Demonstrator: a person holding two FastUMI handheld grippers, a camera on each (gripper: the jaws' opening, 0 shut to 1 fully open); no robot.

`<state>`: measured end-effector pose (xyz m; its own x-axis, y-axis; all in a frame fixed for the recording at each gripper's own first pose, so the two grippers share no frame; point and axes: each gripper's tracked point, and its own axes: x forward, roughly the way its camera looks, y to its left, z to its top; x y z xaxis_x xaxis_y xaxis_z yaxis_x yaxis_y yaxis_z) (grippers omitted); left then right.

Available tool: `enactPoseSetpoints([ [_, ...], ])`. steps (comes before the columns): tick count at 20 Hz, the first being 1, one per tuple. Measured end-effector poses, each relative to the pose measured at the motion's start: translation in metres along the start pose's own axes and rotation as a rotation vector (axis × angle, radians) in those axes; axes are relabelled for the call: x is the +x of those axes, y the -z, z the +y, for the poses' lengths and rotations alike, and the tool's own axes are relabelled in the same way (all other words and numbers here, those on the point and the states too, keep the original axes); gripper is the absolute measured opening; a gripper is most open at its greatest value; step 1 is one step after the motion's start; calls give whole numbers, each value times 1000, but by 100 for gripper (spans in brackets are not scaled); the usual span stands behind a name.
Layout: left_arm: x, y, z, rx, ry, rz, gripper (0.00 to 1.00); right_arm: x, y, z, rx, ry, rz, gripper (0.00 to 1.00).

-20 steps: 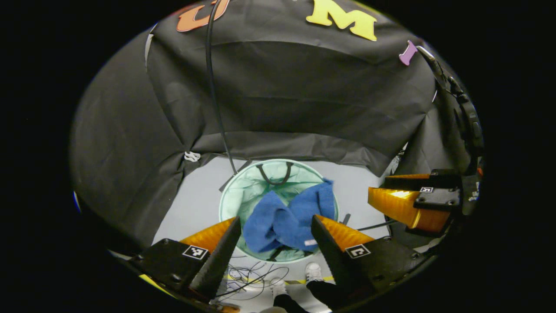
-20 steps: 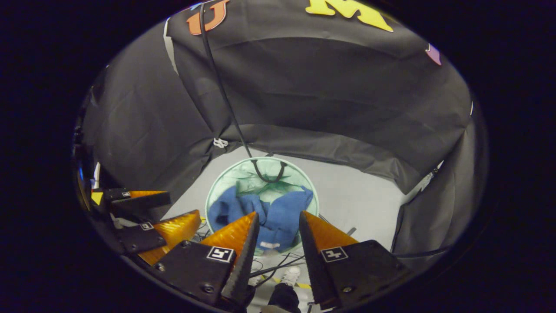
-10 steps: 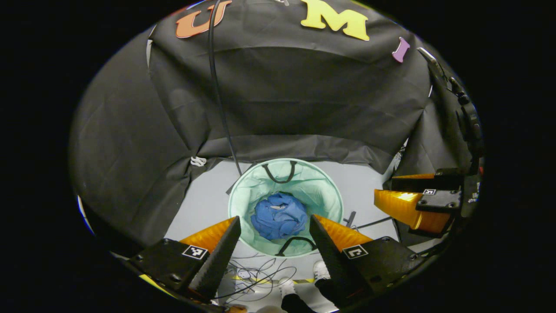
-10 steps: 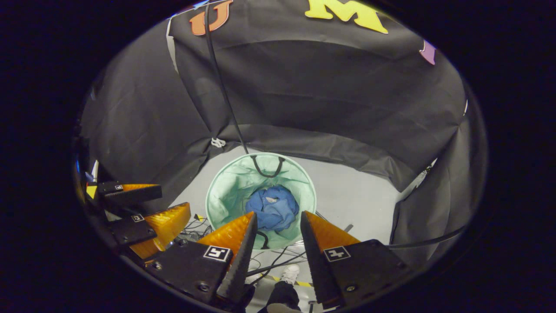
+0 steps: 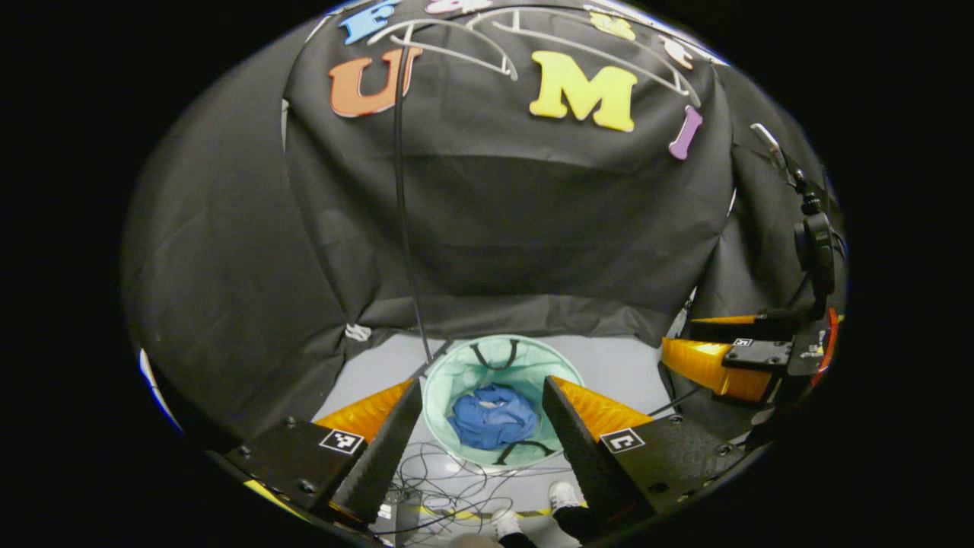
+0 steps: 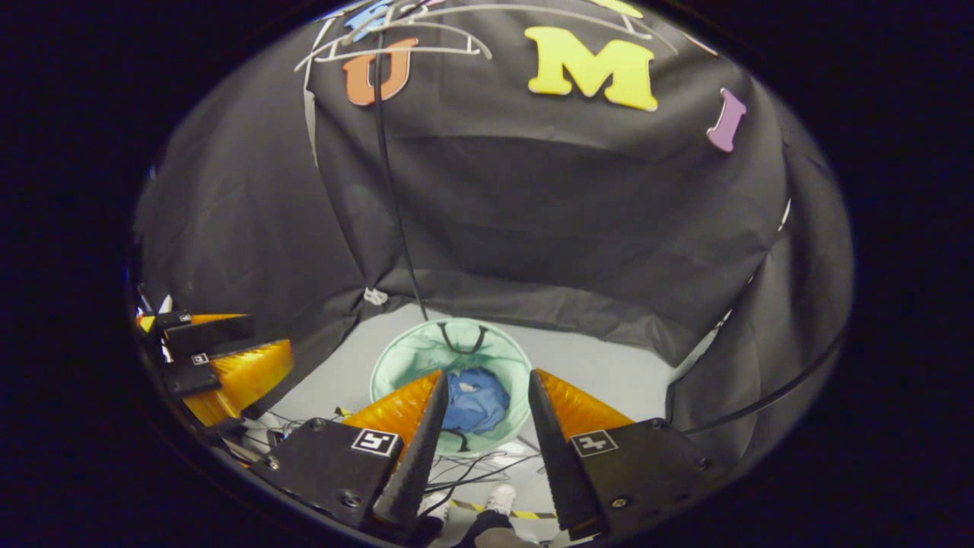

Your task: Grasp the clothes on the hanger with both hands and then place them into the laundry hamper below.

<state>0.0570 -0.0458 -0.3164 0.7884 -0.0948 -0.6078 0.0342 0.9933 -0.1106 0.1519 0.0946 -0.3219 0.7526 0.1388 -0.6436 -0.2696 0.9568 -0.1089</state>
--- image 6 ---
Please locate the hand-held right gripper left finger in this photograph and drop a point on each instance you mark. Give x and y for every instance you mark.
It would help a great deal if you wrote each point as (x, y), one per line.
(422, 457)

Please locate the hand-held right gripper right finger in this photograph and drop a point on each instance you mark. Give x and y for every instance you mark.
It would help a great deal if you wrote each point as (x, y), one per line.
(552, 457)

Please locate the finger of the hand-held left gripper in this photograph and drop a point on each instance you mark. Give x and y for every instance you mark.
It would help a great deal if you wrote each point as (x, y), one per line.
(213, 335)
(243, 377)

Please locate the green laundry hamper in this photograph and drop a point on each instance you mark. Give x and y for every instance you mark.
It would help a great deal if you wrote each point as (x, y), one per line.
(411, 358)

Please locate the black clothes rack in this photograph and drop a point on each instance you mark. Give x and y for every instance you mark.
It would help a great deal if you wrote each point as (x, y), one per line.
(399, 236)

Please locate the white plastic hanger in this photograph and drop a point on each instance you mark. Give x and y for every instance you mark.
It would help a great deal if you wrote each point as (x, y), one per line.
(578, 11)
(426, 51)

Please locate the yellow black floor tape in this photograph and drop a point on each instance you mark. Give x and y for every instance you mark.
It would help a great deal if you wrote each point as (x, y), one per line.
(529, 514)

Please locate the person's dark trouser leg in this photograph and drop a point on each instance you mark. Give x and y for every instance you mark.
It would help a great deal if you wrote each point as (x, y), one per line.
(491, 533)

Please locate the black backdrop cloth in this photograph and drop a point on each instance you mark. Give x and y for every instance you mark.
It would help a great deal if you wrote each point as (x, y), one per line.
(571, 213)

